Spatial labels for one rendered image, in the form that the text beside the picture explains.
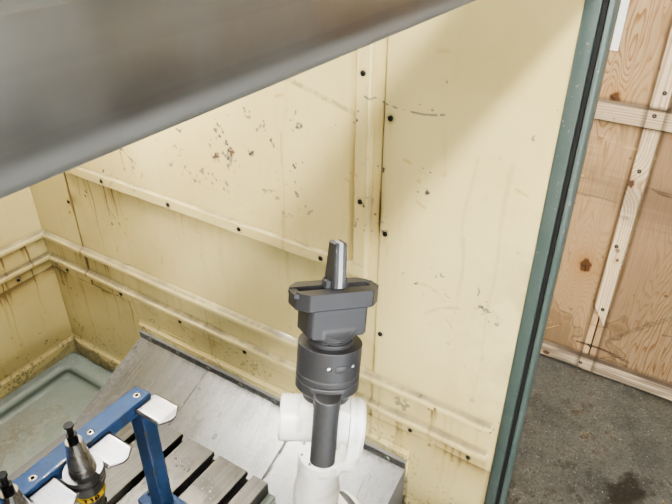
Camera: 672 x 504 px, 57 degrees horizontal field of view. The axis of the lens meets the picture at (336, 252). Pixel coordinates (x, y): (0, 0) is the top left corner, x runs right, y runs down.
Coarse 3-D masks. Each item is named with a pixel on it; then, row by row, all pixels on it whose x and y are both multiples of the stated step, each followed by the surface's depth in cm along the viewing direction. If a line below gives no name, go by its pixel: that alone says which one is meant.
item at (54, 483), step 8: (48, 480) 100; (56, 480) 100; (40, 488) 99; (48, 488) 99; (56, 488) 99; (64, 488) 99; (32, 496) 97; (40, 496) 97; (48, 496) 97; (56, 496) 97; (64, 496) 97; (72, 496) 97
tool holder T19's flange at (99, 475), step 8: (96, 456) 103; (64, 472) 100; (96, 472) 100; (104, 472) 102; (64, 480) 99; (72, 480) 99; (80, 480) 99; (88, 480) 99; (96, 480) 101; (104, 480) 102; (72, 488) 99; (80, 488) 99; (88, 488) 100
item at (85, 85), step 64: (0, 0) 13; (64, 0) 14; (128, 0) 15; (192, 0) 16; (256, 0) 18; (320, 0) 21; (384, 0) 25; (448, 0) 30; (0, 64) 13; (64, 64) 14; (128, 64) 15; (192, 64) 17; (256, 64) 19; (320, 64) 22; (0, 128) 13; (64, 128) 14; (128, 128) 16; (0, 192) 13
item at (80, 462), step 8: (80, 440) 97; (72, 448) 96; (80, 448) 97; (72, 456) 97; (80, 456) 97; (88, 456) 99; (72, 464) 98; (80, 464) 98; (88, 464) 99; (96, 464) 101; (72, 472) 98; (80, 472) 98; (88, 472) 99
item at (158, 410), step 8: (152, 400) 115; (160, 400) 115; (168, 400) 115; (136, 408) 113; (144, 408) 113; (152, 408) 113; (160, 408) 113; (168, 408) 113; (176, 408) 113; (144, 416) 112; (152, 416) 112; (160, 416) 112; (168, 416) 112; (160, 424) 110
